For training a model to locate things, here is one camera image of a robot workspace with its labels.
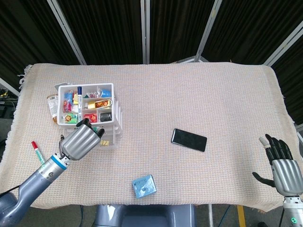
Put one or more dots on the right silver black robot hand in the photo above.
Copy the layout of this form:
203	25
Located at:
287	177

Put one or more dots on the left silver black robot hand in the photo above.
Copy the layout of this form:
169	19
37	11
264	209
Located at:
80	142

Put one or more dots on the clear plastic storage bin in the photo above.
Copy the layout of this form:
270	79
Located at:
111	143

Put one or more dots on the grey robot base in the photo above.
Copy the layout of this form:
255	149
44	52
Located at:
146	216

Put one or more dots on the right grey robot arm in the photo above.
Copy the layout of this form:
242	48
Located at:
294	210

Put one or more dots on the white drawer organizer box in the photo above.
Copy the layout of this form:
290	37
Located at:
111	124

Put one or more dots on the black plastic packet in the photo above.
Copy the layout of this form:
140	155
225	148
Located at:
105	117

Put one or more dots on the blue card packet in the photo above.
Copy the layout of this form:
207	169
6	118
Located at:
144	186

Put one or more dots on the green circuit board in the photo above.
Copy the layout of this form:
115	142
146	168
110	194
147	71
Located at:
95	129

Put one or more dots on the small yellow pieces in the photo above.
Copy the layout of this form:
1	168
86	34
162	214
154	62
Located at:
104	143

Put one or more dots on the green lion print packet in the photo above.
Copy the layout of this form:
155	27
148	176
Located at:
69	117

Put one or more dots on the red snack packet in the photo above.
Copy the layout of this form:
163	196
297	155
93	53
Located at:
91	117

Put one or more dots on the blue capped white marker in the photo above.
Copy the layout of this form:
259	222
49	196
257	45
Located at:
80	105

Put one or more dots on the pink red candy packet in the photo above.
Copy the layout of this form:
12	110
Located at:
67	106

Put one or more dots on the yellow foil candy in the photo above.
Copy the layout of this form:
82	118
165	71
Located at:
76	99

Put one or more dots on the brown bottle with white label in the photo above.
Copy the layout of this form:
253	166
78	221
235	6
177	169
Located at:
52	104

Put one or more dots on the small blue candy packet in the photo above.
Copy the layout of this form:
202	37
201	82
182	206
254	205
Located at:
69	95

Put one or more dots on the small green red packets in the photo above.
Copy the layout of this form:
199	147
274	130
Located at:
91	95

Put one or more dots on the blue white crumpled packet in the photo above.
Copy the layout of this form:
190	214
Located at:
105	92

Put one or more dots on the white metal table leg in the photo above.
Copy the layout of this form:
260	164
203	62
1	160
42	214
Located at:
210	216

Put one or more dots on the beige woven tablecloth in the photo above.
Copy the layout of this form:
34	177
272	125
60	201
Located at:
165	99

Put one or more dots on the black smartphone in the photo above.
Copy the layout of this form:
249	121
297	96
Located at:
189	140

